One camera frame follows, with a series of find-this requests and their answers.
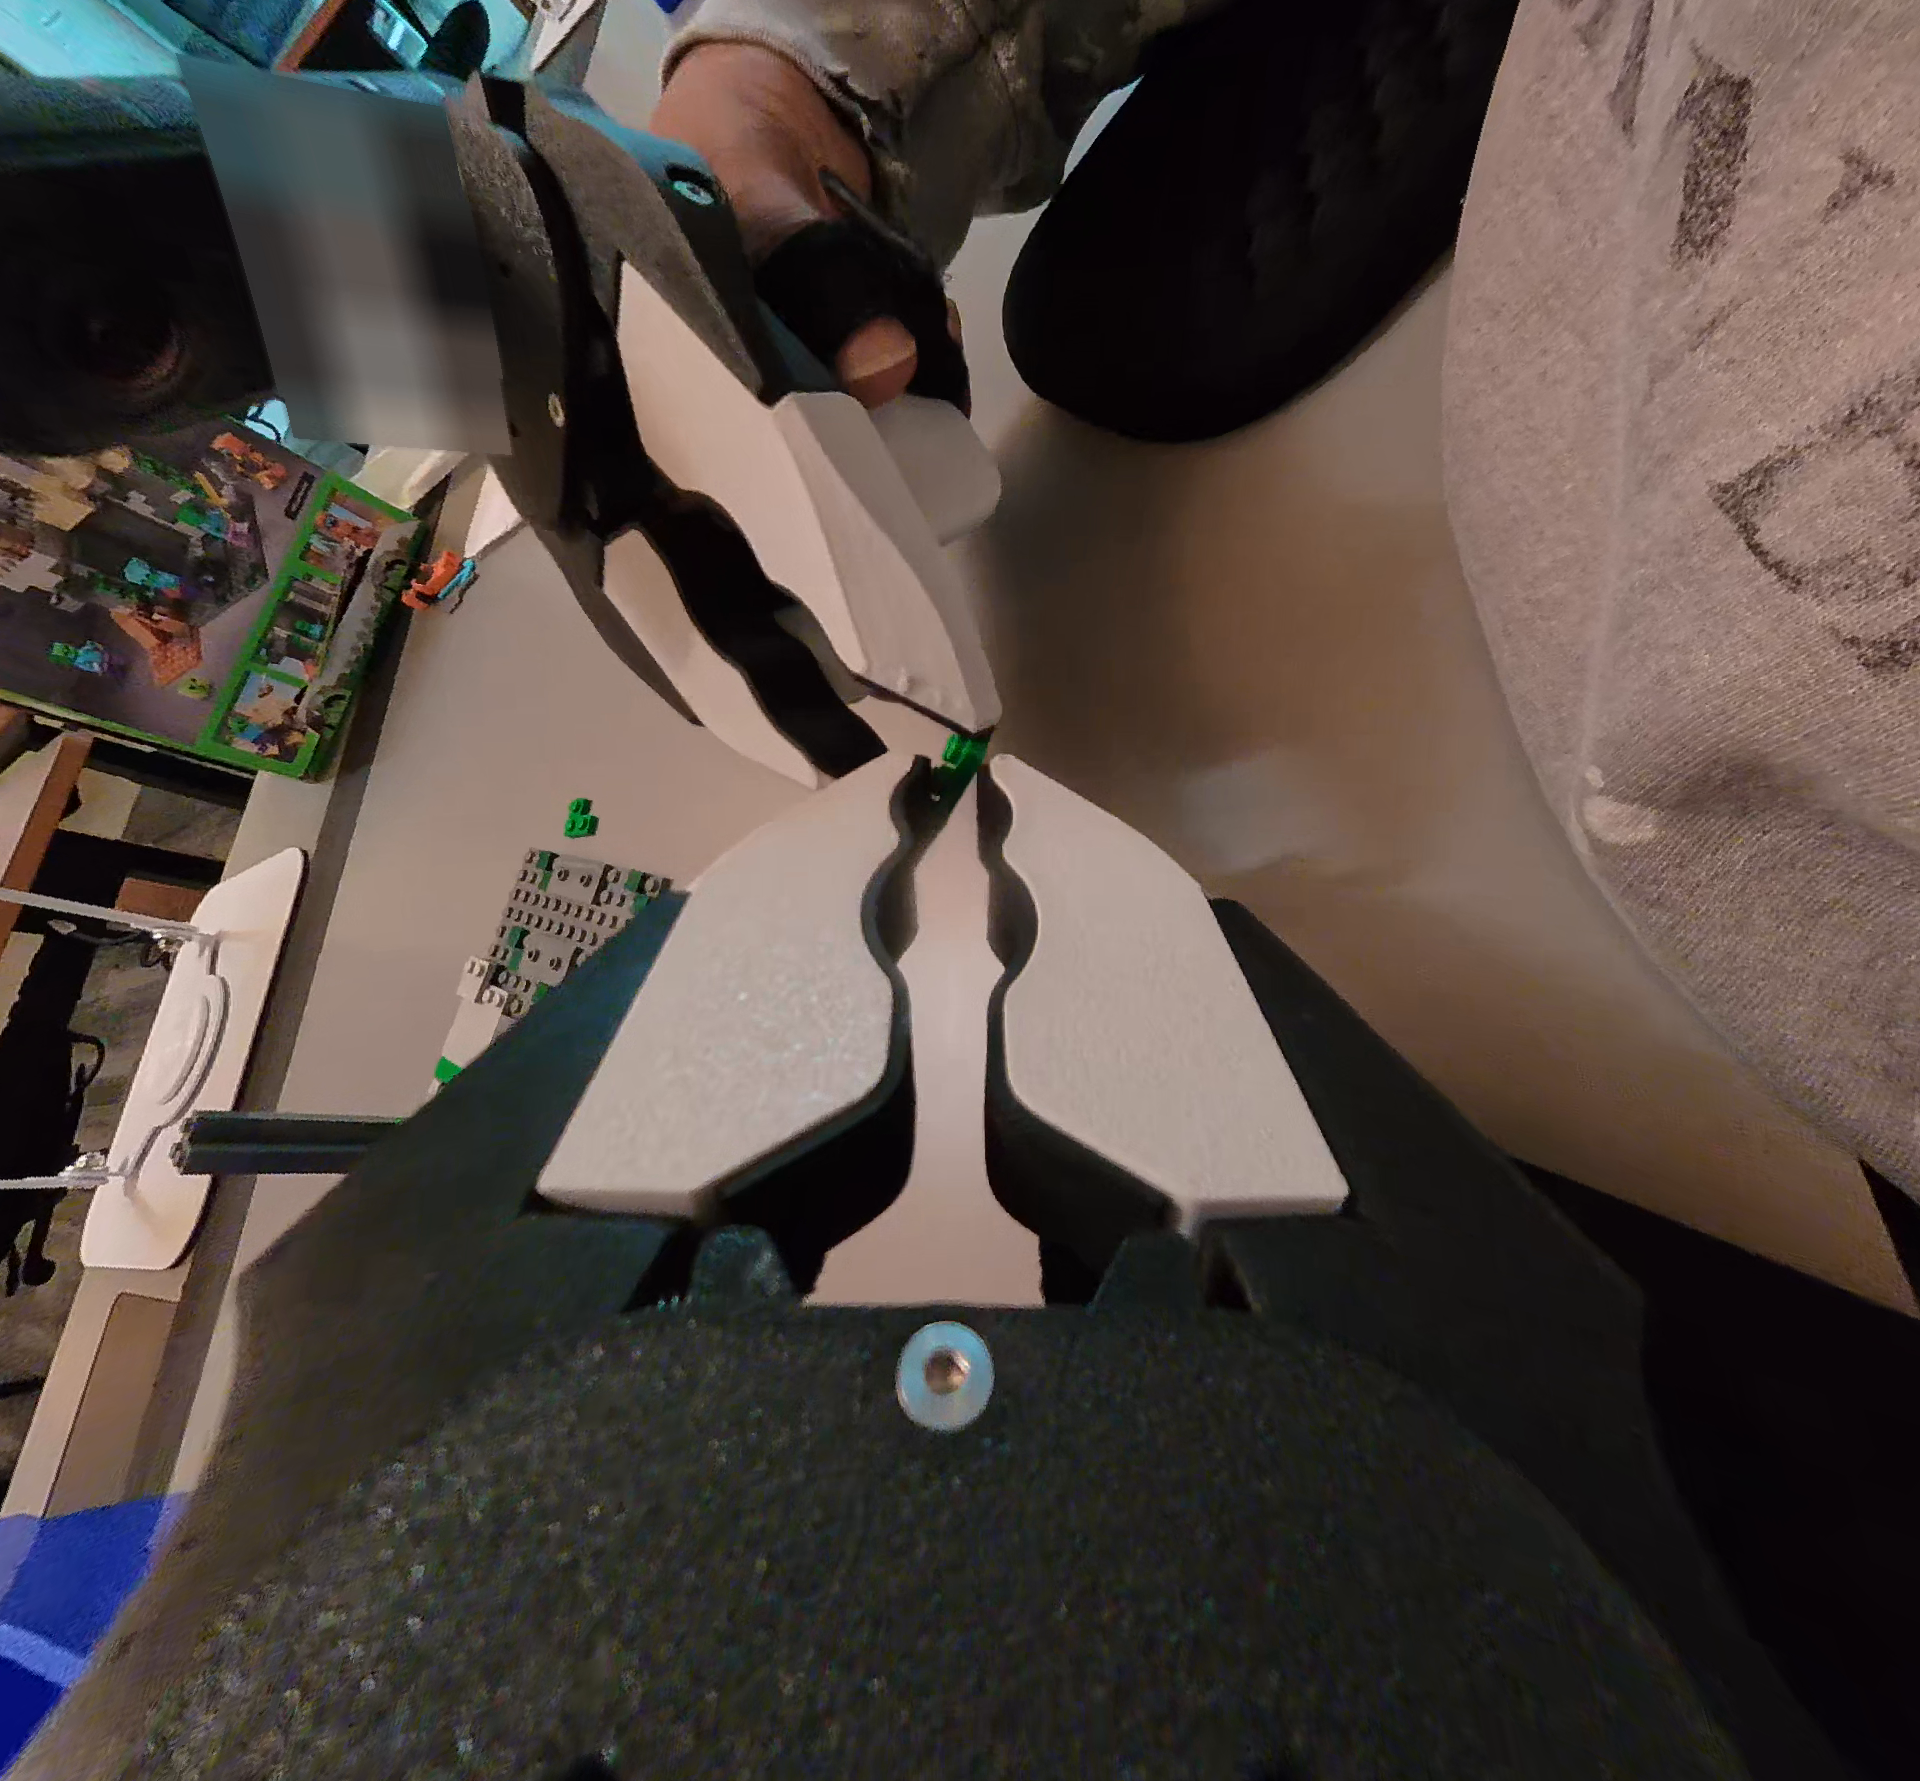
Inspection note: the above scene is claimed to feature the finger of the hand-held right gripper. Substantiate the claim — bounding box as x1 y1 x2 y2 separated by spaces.
615 263 1003 737
600 490 890 786

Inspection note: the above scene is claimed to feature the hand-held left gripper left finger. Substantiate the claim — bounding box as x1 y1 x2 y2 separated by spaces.
536 756 921 1222

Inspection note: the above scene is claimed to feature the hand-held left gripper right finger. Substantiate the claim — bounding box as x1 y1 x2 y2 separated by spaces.
974 756 1350 1236

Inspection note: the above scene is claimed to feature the grey and orange lego build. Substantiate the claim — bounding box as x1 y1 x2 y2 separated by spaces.
172 844 678 1184

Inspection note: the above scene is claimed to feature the lego set box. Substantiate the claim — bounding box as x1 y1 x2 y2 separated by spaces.
0 416 423 783

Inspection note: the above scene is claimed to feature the person's right hand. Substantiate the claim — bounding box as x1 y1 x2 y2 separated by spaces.
653 47 923 411

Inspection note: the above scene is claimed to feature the white stand base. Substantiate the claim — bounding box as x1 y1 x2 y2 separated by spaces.
0 844 309 1272

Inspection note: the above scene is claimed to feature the black office chair seat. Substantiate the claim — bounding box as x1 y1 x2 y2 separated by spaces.
1001 0 1555 446

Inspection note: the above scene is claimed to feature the grey spotted sweatshirt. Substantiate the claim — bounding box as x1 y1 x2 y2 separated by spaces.
1441 0 1920 1198

